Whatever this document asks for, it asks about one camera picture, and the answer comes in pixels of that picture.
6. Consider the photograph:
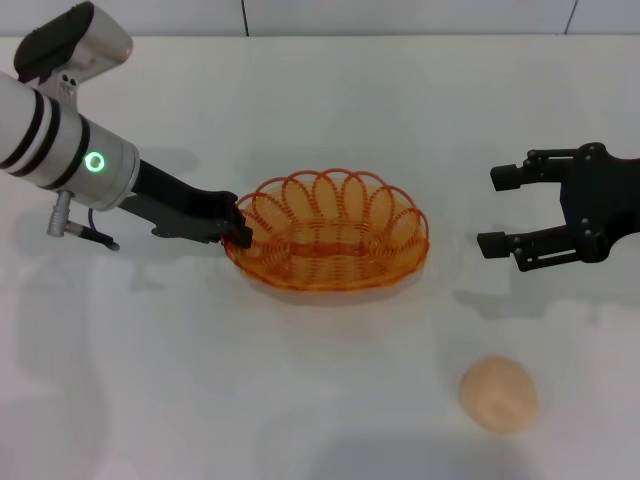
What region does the silver cable plug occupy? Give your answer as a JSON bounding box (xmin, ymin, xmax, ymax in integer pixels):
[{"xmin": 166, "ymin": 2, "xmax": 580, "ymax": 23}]
[{"xmin": 45, "ymin": 191, "xmax": 122, "ymax": 252}]

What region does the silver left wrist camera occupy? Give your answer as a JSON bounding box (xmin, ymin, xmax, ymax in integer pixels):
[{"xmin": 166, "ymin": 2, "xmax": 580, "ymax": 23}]
[{"xmin": 11, "ymin": 0, "xmax": 136, "ymax": 97}]

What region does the orange woven plastic basket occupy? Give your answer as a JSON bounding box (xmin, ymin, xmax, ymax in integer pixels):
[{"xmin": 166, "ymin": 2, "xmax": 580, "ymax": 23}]
[{"xmin": 221, "ymin": 168, "xmax": 432, "ymax": 293}]

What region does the round tan bread bun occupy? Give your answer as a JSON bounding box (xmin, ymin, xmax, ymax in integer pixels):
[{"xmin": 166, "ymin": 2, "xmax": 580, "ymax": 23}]
[{"xmin": 459, "ymin": 354, "xmax": 541, "ymax": 436}]

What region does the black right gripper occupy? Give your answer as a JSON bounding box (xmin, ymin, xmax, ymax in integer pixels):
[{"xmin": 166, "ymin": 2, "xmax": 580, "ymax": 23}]
[{"xmin": 475, "ymin": 141, "xmax": 640, "ymax": 274}]

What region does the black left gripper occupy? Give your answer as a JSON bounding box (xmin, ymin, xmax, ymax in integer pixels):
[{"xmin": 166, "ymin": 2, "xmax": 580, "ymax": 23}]
[{"xmin": 119, "ymin": 159, "xmax": 254, "ymax": 251}]

